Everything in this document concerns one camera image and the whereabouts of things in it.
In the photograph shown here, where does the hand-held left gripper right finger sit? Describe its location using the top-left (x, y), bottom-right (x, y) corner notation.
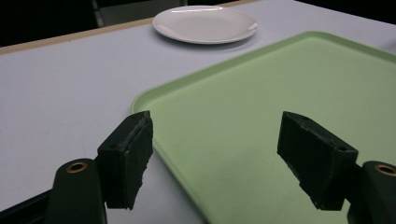
top-left (276, 110), bottom-right (360, 212)

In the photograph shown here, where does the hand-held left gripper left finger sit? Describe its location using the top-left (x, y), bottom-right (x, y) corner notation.
top-left (96, 110), bottom-right (154, 211)

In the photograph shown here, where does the light green plastic tray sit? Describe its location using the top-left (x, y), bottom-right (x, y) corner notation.
top-left (131, 30), bottom-right (396, 224)

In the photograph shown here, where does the white round plate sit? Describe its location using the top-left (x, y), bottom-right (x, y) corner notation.
top-left (151, 5), bottom-right (259, 45)

